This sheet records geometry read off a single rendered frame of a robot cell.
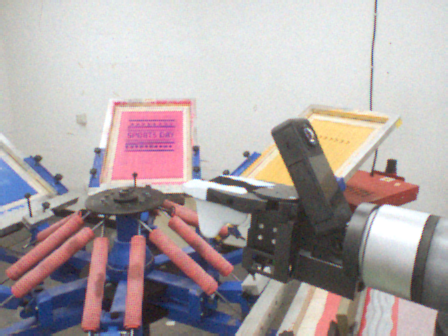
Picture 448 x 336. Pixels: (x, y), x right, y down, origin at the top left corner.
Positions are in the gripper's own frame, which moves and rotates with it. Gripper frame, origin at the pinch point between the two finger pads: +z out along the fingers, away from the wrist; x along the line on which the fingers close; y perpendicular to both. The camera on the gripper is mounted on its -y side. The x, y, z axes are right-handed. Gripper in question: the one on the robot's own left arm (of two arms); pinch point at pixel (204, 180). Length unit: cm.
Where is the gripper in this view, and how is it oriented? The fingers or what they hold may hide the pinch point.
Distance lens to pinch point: 47.1
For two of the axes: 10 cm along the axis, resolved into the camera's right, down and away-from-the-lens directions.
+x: 6.1, -0.7, 7.9
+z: -7.9, -1.6, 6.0
